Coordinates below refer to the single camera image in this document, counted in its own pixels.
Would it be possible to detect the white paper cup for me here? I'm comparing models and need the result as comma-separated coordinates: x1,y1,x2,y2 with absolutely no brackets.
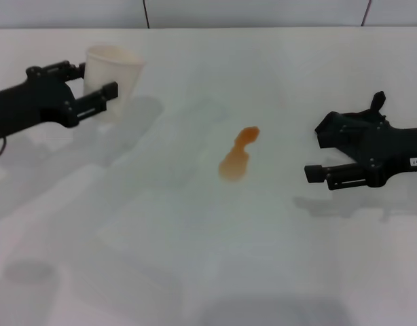
82,45,146,125

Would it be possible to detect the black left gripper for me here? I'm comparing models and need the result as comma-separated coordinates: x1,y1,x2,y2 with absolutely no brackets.
0,60,120,139

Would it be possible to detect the dark blue rag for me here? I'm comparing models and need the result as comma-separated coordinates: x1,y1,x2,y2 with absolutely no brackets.
313,90,390,160

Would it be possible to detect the brown water stain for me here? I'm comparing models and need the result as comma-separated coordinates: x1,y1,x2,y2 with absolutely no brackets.
217,126,261,185

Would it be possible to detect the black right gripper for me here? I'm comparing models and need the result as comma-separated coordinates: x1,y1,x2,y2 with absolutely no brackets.
304,113,417,191

